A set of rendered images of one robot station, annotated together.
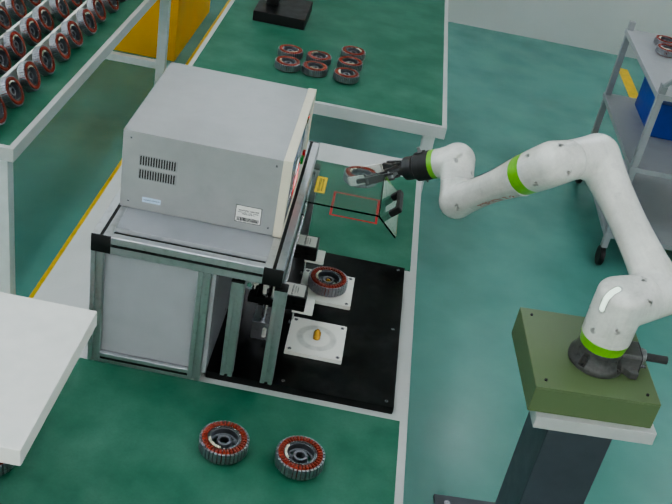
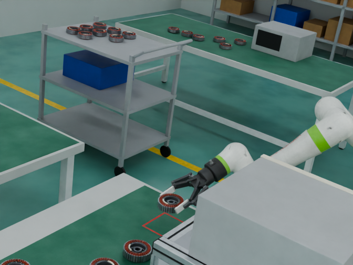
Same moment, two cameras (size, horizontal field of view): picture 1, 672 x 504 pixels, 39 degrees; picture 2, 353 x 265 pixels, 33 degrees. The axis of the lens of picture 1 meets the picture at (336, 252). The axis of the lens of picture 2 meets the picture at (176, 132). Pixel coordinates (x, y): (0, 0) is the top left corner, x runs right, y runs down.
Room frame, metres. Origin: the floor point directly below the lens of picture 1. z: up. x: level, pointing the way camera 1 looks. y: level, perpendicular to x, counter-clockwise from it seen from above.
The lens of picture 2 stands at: (1.62, 1.78, 2.12)
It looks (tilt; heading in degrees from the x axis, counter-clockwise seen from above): 24 degrees down; 303
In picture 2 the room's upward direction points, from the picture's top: 8 degrees clockwise
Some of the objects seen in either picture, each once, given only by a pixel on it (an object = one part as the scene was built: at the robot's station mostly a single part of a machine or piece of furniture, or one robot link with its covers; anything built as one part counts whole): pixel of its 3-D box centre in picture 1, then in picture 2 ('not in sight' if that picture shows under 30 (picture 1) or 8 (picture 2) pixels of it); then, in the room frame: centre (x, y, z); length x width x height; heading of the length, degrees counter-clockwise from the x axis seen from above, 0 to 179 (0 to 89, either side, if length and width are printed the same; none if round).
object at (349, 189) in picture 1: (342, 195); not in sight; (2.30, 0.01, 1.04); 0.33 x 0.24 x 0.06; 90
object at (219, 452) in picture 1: (224, 442); not in sight; (1.55, 0.16, 0.77); 0.11 x 0.11 x 0.04
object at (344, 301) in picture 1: (326, 288); not in sight; (2.22, 0.01, 0.78); 0.15 x 0.15 x 0.01; 0
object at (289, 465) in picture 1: (299, 457); not in sight; (1.55, -0.01, 0.77); 0.11 x 0.11 x 0.04
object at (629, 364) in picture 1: (619, 355); not in sight; (2.05, -0.79, 0.87); 0.26 x 0.15 x 0.06; 92
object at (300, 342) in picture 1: (316, 339); not in sight; (1.98, 0.01, 0.78); 0.15 x 0.15 x 0.01; 0
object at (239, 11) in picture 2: not in sight; (237, 4); (6.04, -6.26, 0.37); 0.40 x 0.36 x 0.19; 90
